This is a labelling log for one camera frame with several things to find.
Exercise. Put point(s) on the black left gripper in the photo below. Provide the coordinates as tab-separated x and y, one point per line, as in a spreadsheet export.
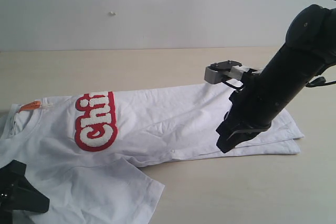
17	193

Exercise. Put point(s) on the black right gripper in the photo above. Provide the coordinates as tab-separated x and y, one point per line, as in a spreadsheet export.
262	97

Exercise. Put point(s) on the white t-shirt red lettering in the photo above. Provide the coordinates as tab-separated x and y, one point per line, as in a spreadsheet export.
85	152

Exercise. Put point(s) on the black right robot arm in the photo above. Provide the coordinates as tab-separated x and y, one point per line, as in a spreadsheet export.
309	50

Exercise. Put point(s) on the orange neck tag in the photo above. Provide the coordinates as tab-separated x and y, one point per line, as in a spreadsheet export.
30	106

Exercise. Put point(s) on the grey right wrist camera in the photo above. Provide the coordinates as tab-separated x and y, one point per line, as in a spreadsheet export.
223	71

